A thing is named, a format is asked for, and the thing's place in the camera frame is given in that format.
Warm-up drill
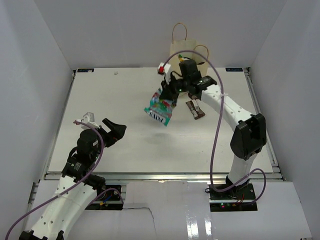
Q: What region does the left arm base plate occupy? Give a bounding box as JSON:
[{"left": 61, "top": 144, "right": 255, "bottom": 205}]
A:
[{"left": 85, "top": 184, "right": 124, "bottom": 211}]

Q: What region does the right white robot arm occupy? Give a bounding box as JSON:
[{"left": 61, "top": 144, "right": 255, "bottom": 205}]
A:
[{"left": 157, "top": 60, "right": 267, "bottom": 200}]

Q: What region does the right blue corner label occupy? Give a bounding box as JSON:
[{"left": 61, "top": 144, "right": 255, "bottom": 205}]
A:
[{"left": 225, "top": 67, "right": 243, "bottom": 72}]

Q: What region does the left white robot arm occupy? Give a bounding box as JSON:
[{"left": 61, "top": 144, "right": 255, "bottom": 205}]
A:
[{"left": 19, "top": 118, "right": 127, "bottom": 240}]

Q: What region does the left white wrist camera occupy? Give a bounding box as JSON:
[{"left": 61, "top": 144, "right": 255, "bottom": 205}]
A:
[{"left": 74, "top": 112, "right": 99, "bottom": 130}]

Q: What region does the white paper sheet front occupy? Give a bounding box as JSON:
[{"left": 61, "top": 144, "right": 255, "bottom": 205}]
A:
[{"left": 24, "top": 180, "right": 313, "bottom": 240}]

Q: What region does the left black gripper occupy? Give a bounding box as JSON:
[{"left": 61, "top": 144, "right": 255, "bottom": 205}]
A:
[{"left": 91, "top": 117, "right": 126, "bottom": 160}]

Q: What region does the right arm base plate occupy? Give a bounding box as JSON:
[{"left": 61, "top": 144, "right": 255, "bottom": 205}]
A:
[{"left": 204, "top": 183, "right": 258, "bottom": 213}]

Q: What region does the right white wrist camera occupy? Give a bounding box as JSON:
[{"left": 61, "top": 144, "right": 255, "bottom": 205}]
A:
[{"left": 157, "top": 62, "right": 172, "bottom": 84}]

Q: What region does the left blue corner label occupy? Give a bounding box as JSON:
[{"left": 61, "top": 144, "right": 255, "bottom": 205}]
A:
[{"left": 76, "top": 68, "right": 95, "bottom": 73}]

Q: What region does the teal Fox's candy bag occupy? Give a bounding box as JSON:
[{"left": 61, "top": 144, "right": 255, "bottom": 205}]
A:
[{"left": 144, "top": 88, "right": 178, "bottom": 126}]

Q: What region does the green snack packet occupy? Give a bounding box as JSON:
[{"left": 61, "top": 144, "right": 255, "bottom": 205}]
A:
[{"left": 178, "top": 54, "right": 189, "bottom": 62}]

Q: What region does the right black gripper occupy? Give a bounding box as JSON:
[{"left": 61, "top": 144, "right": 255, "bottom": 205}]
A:
[{"left": 159, "top": 74, "right": 190, "bottom": 102}]

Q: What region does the aluminium table frame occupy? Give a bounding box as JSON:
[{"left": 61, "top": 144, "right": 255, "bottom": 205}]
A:
[{"left": 19, "top": 66, "right": 285, "bottom": 240}]

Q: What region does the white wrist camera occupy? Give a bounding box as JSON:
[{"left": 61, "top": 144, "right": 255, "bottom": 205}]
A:
[
  {"left": 74, "top": 112, "right": 99, "bottom": 130},
  {"left": 157, "top": 62, "right": 172, "bottom": 84}
]

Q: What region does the cream paper bag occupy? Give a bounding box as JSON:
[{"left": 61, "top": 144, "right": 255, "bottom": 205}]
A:
[{"left": 168, "top": 28, "right": 210, "bottom": 88}]

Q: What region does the blue corner label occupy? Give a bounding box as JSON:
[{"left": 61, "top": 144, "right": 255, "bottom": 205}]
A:
[
  {"left": 225, "top": 67, "right": 243, "bottom": 72},
  {"left": 76, "top": 68, "right": 95, "bottom": 73}
]

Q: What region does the brown chocolate bar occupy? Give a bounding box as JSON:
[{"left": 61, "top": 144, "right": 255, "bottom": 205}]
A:
[
  {"left": 186, "top": 99, "right": 206, "bottom": 120},
  {"left": 188, "top": 93, "right": 198, "bottom": 100}
]

